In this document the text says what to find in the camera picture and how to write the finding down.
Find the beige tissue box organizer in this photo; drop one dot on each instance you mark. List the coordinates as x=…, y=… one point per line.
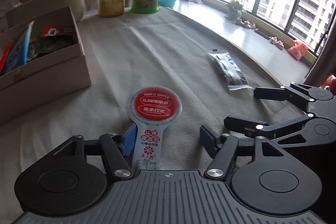
x=34, y=8

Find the clear black snack packet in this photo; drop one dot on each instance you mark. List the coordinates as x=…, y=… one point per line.
x=232, y=74

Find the small potted flower plant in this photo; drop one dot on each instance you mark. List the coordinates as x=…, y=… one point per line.
x=235, y=9

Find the green red snack packet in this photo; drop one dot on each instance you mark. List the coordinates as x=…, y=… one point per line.
x=50, y=44

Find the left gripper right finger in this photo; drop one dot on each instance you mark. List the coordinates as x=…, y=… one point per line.
x=222, y=151

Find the pink cardboard box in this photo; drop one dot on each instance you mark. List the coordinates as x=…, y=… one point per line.
x=46, y=78

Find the red round lollipop snack packet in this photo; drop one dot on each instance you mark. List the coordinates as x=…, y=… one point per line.
x=153, y=109

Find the teal plastic basin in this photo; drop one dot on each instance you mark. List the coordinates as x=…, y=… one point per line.
x=167, y=3

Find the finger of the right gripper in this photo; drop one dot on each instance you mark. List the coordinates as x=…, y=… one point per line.
x=275, y=94
x=243, y=126

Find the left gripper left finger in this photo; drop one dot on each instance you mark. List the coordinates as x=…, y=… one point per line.
x=116, y=149

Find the light blue snack packet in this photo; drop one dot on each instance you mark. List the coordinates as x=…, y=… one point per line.
x=18, y=52

